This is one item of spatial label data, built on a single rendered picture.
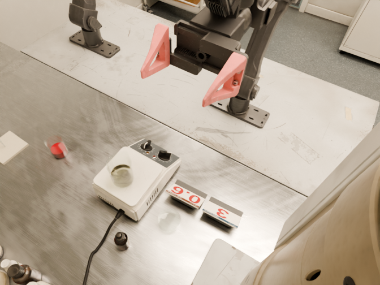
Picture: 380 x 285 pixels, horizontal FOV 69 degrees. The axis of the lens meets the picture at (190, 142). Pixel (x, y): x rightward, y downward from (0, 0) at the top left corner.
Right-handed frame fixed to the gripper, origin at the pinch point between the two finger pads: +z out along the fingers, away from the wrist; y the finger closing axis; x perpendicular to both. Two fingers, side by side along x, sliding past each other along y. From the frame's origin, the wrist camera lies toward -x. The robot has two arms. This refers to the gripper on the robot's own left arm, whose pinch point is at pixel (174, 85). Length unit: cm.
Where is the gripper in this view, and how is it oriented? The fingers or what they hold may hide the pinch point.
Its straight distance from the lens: 38.1
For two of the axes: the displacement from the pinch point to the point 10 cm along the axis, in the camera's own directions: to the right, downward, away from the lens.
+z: -5.1, 6.9, -5.1
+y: 8.6, 4.4, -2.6
